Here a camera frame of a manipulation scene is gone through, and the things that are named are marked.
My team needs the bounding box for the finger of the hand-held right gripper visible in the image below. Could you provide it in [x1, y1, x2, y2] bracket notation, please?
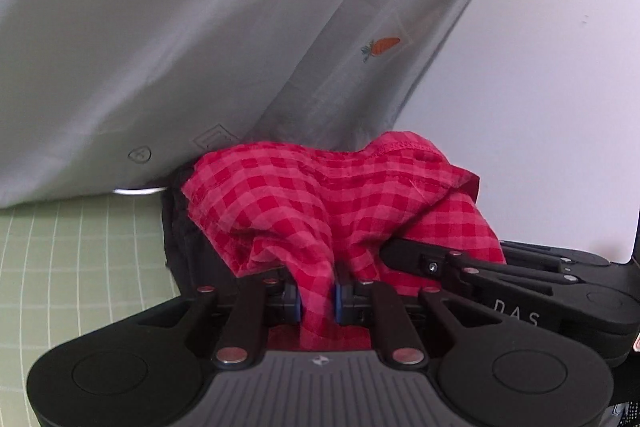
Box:
[379, 237, 592, 304]
[501, 241, 612, 277]

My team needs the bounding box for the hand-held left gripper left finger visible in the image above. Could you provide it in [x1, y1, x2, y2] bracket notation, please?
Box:
[134, 271, 304, 368]

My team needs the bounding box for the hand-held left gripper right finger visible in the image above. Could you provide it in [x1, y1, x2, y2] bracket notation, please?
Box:
[334, 280, 503, 366]

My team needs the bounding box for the red checked garment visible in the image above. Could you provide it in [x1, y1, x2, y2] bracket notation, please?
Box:
[181, 131, 509, 353]

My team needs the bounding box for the black garment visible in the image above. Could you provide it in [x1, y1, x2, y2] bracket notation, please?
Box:
[161, 163, 242, 304]

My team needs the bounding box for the grey quilt with carrot print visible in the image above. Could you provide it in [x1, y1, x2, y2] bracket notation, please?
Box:
[0, 0, 512, 208]

